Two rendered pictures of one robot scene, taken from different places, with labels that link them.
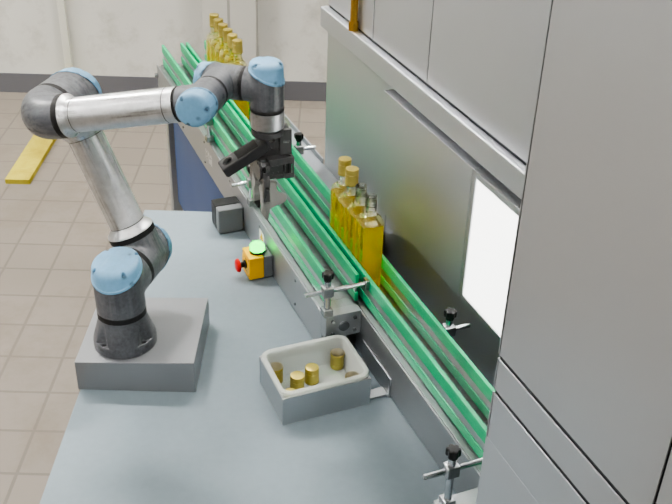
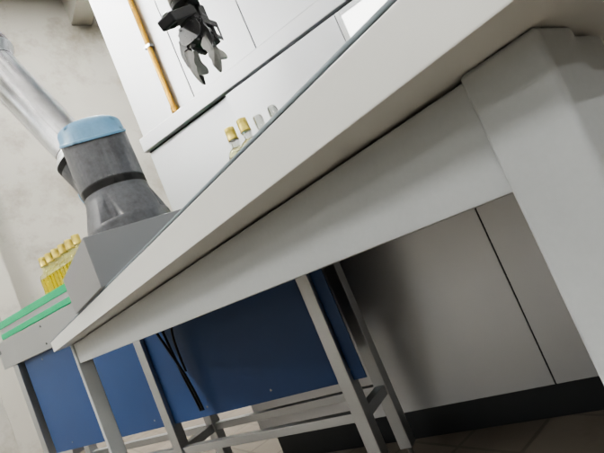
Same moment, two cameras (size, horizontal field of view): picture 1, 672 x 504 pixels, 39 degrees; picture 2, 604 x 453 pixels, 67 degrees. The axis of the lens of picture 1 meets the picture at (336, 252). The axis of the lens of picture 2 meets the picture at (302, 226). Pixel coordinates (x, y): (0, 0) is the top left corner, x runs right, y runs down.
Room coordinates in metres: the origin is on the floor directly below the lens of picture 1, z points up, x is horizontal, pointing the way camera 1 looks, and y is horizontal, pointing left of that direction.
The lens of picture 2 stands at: (1.03, 0.76, 0.66)
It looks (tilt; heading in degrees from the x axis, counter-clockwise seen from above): 5 degrees up; 323
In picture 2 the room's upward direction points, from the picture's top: 23 degrees counter-clockwise
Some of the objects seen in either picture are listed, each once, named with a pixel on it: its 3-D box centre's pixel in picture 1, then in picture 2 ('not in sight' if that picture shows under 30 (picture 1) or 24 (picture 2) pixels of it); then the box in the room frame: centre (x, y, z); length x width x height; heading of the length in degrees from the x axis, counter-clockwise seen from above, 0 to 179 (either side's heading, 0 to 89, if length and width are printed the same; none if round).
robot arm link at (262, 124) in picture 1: (266, 118); not in sight; (1.93, 0.16, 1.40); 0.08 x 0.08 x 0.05
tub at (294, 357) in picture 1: (314, 376); not in sight; (1.79, 0.04, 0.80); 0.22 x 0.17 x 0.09; 113
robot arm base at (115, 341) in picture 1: (123, 324); (124, 210); (1.86, 0.51, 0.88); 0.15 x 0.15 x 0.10
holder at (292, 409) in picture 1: (324, 377); not in sight; (1.80, 0.02, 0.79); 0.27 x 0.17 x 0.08; 113
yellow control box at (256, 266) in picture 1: (256, 262); not in sight; (2.30, 0.23, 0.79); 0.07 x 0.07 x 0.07; 23
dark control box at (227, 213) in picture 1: (227, 215); not in sight; (2.56, 0.34, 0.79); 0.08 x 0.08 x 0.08; 23
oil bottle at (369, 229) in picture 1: (368, 249); not in sight; (2.07, -0.08, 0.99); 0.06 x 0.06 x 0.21; 22
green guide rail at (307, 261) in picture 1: (227, 147); (108, 269); (2.76, 0.36, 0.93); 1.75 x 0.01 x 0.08; 23
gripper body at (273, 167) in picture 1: (270, 152); (195, 25); (1.93, 0.15, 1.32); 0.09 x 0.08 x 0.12; 113
